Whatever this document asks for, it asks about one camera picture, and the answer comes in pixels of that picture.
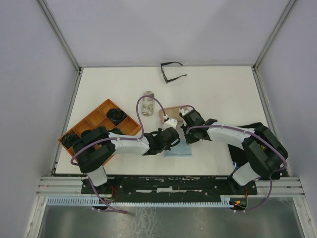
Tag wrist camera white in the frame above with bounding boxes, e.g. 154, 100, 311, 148
179, 108, 192, 118
162, 118, 178, 130

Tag aluminium frame post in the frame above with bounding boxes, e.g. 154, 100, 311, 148
253, 0, 298, 71
36, 0, 81, 72

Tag black frame eyeglasses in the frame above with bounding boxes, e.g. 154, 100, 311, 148
160, 61, 188, 84

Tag light blue cleaning cloth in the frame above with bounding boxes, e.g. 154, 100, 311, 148
164, 144, 192, 158

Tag orange wooden divided tray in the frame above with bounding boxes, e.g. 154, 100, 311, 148
57, 98, 141, 167

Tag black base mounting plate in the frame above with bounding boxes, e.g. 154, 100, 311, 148
96, 175, 258, 203

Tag rolled black tie upper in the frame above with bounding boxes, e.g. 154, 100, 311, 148
106, 109, 126, 123

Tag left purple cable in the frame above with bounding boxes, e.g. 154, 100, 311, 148
71, 95, 169, 214

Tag aluminium front rail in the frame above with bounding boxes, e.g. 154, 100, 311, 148
36, 176, 86, 197

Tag pink glasses case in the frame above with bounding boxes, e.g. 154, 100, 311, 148
158, 106, 183, 123

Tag purple cable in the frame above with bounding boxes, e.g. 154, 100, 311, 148
71, 95, 169, 214
178, 105, 288, 214

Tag rolled black tie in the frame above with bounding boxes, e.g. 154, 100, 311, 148
106, 109, 126, 123
61, 133, 78, 149

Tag rolled black tie lower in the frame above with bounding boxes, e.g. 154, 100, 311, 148
61, 133, 78, 149

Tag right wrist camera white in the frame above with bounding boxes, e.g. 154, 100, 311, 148
179, 108, 192, 118

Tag white slotted cable duct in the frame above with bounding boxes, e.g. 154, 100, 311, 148
46, 194, 236, 206

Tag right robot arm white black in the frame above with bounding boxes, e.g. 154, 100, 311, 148
179, 107, 288, 194

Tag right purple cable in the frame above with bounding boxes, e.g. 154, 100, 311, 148
178, 105, 288, 214

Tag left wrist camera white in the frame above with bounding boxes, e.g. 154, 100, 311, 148
162, 118, 178, 130

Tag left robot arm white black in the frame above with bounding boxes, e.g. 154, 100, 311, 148
73, 126, 180, 193

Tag rolled dark green tie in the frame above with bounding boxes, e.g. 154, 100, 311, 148
108, 127, 125, 135

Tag left aluminium frame post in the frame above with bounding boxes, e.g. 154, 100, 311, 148
36, 0, 81, 72

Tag right aluminium frame post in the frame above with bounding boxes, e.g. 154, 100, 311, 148
253, 0, 298, 71

